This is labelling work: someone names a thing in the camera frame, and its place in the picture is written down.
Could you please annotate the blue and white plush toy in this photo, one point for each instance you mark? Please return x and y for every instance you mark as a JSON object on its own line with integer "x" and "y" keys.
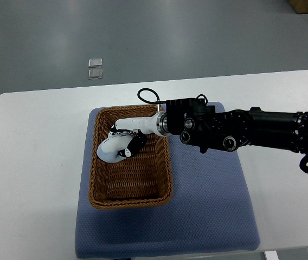
{"x": 114, "y": 148}

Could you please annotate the brown wicker basket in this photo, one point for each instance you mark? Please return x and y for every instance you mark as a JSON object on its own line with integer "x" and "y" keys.
{"x": 142, "y": 181}

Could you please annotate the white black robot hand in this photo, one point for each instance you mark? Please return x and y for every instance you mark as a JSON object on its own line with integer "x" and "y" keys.
{"x": 156, "y": 124}

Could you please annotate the blue quilted mat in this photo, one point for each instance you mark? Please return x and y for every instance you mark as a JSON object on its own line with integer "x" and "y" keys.
{"x": 210, "y": 210}

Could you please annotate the upper metal floor plate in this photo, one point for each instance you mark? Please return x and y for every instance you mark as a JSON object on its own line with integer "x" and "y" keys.
{"x": 95, "y": 62}

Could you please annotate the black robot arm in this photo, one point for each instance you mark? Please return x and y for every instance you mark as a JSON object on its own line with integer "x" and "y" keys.
{"x": 198, "y": 124}

